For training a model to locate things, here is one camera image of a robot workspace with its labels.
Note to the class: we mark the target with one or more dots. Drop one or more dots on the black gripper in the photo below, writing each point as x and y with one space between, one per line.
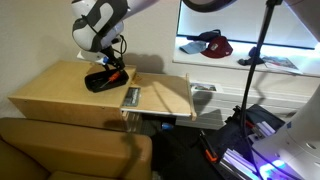
114 61

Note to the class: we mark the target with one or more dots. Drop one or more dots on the black plastic tray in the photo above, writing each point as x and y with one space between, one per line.
95 83

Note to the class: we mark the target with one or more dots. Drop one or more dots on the metal robot base platform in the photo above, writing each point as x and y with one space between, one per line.
240 160

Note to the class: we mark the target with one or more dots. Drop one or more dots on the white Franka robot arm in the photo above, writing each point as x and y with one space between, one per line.
85 33

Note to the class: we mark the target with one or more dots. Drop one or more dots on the light wooden cabinet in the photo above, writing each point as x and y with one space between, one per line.
56 90

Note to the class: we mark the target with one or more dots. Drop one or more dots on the grey simplehuman booklet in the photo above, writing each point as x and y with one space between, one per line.
132 97

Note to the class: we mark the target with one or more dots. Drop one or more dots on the pull-out wooden drawer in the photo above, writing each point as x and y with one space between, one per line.
163 93

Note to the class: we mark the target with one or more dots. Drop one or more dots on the small blue object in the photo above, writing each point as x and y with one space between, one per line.
167 126

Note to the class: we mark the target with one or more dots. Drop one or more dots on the light blue cap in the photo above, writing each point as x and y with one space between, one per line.
193 47

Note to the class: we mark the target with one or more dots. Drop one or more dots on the white window sill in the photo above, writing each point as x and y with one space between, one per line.
200 61

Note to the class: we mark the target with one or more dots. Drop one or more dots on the photo leaflet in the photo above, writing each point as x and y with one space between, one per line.
204 87

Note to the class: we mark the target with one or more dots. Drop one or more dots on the tan leather sofa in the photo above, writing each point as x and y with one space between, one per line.
66 150

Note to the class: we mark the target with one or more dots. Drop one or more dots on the navy blue cap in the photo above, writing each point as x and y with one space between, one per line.
206 35

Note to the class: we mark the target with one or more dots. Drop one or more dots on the maroon baseball cap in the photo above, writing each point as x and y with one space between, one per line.
218 48

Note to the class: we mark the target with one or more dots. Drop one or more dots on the black orange clamp tool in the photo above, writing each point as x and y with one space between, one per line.
209 150

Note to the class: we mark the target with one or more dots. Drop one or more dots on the white radiator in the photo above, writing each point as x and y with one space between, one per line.
233 106

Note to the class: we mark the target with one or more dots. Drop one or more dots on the colourful printed magazine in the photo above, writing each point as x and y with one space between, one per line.
281 63

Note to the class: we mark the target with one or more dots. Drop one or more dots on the wrist camera assembly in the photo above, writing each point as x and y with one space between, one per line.
88 56

